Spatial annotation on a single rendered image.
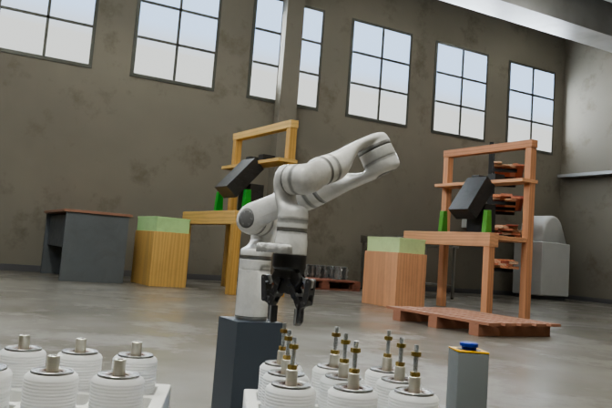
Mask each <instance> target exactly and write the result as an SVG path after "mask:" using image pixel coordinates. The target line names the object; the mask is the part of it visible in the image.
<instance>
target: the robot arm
mask: <svg viewBox="0 0 612 408"><path fill-rule="evenodd" d="M357 154H358V156H359V159H360V161H361V163H362V165H363V167H364V172H361V173H348V172H349V170H350V168H351V166H352V163H353V161H354V159H355V157H356V156H357ZM399 165H400V160H399V159H398V157H397V154H396V152H395V150H394V148H393V145H392V143H391V141H390V139H389V138H388V136H387V135H386V134H385V133H383V132H377V133H372V134H371V135H368V136H365V137H364V138H360V139H358V140H356V141H354V142H352V143H351V144H349V145H347V146H345V147H343V148H340V149H338V150H336V151H334V152H332V153H329V154H326V155H323V156H319V157H317V158H313V159H311V160H310V161H309V162H308V163H305V164H290V165H282V166H280V167H279V168H278V169H277V171H276V172H275V175H274V179H273V188H274V193H273V194H271V195H269V196H267V197H265V198H262V199H258V200H255V201H252V202H251V203H248V204H246V205H245V206H243V207H242V208H241V209H240V211H239V213H238V215H237V219H236V222H237V226H238V228H239V229H240V230H241V231H242V232H244V233H246V234H249V235H250V242H249V244H248V245H247V246H245V247H244V248H242V249H241V250H240V264H239V276H238V287H237V297H236V308H235V319H236V320H242V321H266V320H267V313H268V319H269V322H276V321H277V314H278V305H277V303H278V301H279V299H280V297H281V296H282V295H283V293H287V294H290V295H291V298H292V299H293V301H294V304H295V307H296V309H294V319H293V325H294V326H301V324H302V323H303V316H304V309H305V308H306V307H309V306H312V304H313V298H314V292H315V287H316V280H315V279H306V278H305V276H304V271H305V269H306V260H307V248H308V238H307V232H308V220H309V212H308V210H311V209H315V208H318V207H319V206H321V205H323V204H325V203H327V202H329V201H330V200H332V199H335V198H337V197H339V196H340V195H341V194H343V193H345V192H347V191H349V190H351V189H355V188H357V187H359V186H361V185H363V184H365V183H368V182H370V181H372V180H375V179H378V178H380V177H382V176H385V175H387V174H389V173H391V172H392V171H395V170H396V169H397V168H398V167H399ZM272 254H273V263H272V267H273V269H274V271H273V273H272V275H270V268H271V257H272ZM272 283H274V285H273V287H272V288H271V284H272ZM303 284H304V285H303ZM302 285H303V287H304V292H303V291H302V287H301V286H302ZM268 305H269V307H268Z"/></svg>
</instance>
